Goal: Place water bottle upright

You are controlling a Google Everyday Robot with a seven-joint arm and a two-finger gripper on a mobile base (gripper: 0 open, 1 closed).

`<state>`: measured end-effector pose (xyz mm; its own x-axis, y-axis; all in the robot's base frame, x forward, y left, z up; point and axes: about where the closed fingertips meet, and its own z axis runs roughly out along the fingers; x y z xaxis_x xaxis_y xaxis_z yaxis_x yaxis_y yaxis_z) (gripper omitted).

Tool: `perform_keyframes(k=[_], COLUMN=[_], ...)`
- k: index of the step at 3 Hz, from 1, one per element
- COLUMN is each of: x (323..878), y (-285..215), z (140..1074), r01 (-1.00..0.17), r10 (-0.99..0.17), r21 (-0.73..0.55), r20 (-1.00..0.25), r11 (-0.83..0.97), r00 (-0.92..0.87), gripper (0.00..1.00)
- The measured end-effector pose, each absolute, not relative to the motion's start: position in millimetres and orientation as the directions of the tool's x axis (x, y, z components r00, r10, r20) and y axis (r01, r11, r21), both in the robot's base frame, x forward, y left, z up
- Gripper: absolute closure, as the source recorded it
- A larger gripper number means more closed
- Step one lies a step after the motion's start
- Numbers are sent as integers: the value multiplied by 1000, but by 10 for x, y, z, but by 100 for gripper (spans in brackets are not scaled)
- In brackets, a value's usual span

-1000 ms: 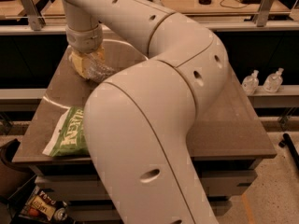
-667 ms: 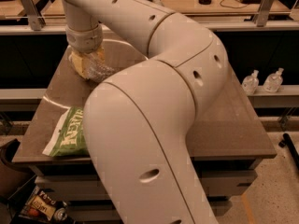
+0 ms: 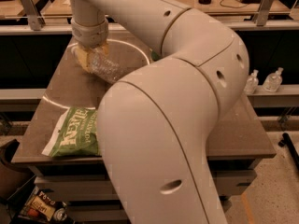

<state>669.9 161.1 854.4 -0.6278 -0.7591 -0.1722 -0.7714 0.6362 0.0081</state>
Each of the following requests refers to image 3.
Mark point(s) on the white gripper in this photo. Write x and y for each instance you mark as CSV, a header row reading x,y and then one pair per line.
x,y
90,34

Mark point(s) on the clear plastic water bottle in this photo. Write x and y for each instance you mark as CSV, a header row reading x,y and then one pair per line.
x,y
100,65

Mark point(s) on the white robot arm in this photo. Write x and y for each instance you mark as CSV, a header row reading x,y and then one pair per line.
x,y
153,124

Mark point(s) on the clear sanitizer bottle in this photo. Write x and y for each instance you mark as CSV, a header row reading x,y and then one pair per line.
x,y
273,81
252,82

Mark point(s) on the green yellow sponge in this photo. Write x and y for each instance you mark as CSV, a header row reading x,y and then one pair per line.
x,y
154,56

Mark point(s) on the green jalapeno chips bag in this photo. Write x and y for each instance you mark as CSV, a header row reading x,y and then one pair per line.
x,y
74,134

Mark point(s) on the grey table drawer unit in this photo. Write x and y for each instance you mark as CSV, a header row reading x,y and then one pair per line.
x,y
84,186

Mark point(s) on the brown round bin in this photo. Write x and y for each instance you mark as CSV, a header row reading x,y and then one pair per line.
x,y
12,176

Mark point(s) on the snack box on floor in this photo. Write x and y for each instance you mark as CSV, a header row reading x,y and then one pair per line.
x,y
41,208

